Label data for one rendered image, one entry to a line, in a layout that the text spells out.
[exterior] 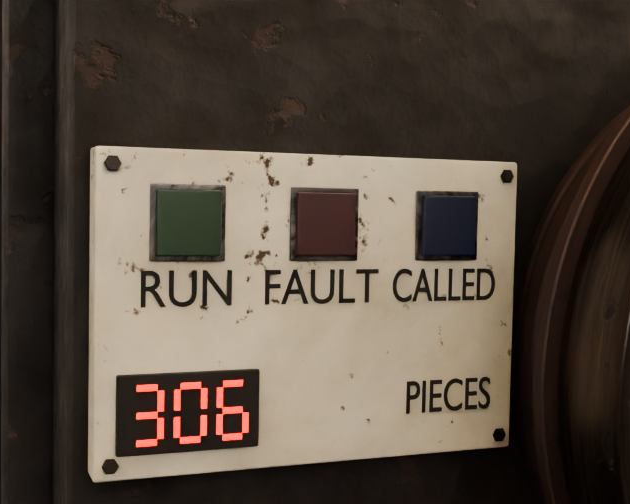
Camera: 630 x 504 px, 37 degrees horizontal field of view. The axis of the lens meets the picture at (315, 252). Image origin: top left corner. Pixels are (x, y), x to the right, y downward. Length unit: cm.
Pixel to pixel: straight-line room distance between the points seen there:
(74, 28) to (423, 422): 30
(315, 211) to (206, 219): 6
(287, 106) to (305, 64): 3
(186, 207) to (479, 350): 21
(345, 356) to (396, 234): 8
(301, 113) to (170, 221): 11
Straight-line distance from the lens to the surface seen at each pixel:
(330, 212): 54
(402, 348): 57
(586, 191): 55
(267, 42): 56
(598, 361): 52
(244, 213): 53
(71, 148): 53
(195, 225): 51
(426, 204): 56
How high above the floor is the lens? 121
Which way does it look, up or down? 3 degrees down
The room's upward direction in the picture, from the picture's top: 1 degrees clockwise
